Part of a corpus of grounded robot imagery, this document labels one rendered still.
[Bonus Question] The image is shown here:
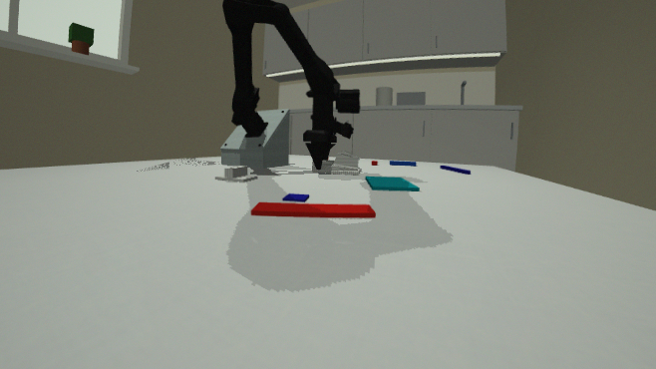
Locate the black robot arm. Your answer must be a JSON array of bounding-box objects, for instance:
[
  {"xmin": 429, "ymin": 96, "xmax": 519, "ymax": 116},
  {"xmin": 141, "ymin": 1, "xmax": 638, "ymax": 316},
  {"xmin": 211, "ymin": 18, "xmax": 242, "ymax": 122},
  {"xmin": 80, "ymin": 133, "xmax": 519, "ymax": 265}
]
[{"xmin": 222, "ymin": 0, "xmax": 360, "ymax": 139}]

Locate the blue flat bar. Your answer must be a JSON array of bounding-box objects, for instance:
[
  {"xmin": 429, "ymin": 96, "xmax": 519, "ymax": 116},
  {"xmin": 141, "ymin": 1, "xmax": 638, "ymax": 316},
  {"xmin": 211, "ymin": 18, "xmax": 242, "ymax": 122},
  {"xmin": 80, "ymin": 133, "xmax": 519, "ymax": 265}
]
[{"xmin": 390, "ymin": 161, "xmax": 416, "ymax": 167}]

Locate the teal flat plate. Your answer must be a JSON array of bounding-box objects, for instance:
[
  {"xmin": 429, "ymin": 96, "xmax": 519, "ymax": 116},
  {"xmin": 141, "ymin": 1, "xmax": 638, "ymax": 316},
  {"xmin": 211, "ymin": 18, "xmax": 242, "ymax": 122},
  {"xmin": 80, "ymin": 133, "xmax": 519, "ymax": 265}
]
[{"xmin": 366, "ymin": 177, "xmax": 420, "ymax": 191}]

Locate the dark blue long bar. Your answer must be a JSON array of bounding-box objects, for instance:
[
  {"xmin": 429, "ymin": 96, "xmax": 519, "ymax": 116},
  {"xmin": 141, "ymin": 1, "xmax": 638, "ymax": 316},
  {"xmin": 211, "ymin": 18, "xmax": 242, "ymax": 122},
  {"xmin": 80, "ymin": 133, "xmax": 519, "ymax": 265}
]
[{"xmin": 440, "ymin": 166, "xmax": 471, "ymax": 175}]

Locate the small blue flat block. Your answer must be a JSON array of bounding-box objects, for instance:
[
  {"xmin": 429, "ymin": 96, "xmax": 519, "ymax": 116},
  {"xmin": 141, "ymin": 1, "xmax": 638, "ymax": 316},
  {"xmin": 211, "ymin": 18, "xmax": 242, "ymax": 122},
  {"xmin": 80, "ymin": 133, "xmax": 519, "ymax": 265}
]
[{"xmin": 283, "ymin": 193, "xmax": 309, "ymax": 202}]

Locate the red flat bar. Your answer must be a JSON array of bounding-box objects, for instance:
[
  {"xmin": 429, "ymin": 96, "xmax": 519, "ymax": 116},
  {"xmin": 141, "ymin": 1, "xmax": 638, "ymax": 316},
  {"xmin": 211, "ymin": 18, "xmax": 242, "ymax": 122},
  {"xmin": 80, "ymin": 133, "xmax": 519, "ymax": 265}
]
[{"xmin": 251, "ymin": 202, "xmax": 376, "ymax": 218}]

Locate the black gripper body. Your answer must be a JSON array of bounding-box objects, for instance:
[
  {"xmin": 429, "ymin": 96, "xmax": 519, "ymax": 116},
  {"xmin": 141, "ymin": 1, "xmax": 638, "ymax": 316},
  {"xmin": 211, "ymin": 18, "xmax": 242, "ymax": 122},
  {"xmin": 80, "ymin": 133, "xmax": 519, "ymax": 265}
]
[{"xmin": 303, "ymin": 112, "xmax": 337, "ymax": 144}]

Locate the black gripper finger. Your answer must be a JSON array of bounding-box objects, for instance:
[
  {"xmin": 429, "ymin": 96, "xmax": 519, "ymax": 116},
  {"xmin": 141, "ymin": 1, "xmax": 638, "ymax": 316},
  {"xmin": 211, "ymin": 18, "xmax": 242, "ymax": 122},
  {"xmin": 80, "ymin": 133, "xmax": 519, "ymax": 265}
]
[
  {"xmin": 323, "ymin": 144, "xmax": 336, "ymax": 160},
  {"xmin": 305, "ymin": 143, "xmax": 330, "ymax": 170}
]

